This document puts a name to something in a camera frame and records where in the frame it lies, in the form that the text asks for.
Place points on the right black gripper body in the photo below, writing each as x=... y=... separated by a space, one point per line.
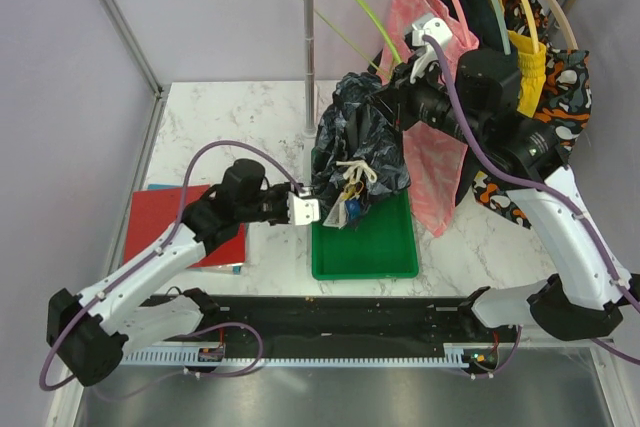
x=388 y=98

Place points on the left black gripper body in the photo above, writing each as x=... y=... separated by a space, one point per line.
x=279 y=199

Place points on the dark patterned shorts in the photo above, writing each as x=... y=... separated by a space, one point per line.
x=351 y=129

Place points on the white blue price tag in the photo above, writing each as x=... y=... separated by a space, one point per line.
x=346 y=209

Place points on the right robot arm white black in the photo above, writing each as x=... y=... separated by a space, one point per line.
x=477 y=105

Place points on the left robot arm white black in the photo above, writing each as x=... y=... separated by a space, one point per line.
x=86 y=330

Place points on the yellow shorts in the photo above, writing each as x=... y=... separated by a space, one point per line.
x=531 y=65

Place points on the camouflage patterned shorts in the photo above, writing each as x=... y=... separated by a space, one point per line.
x=566 y=98

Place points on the green hanger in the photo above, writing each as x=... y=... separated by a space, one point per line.
x=365 y=7

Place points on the pink dress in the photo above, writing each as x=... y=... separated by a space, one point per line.
x=434 y=159

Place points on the dark navy garment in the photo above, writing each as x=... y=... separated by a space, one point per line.
x=483 y=23

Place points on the green plastic tray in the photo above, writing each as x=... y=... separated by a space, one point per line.
x=381 y=246

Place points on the red folder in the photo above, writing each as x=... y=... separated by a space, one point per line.
x=150 y=215

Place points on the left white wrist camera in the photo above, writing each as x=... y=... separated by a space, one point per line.
x=303 y=207

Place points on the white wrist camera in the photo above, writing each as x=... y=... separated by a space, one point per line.
x=303 y=207
x=422 y=52

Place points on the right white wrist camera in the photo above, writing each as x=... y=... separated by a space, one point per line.
x=422 y=52

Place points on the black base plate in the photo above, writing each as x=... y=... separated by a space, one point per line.
x=343 y=328

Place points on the white cable duct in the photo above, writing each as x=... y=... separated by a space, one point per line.
x=191 y=356

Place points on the aluminium frame post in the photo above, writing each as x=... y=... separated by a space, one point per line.
x=132 y=46

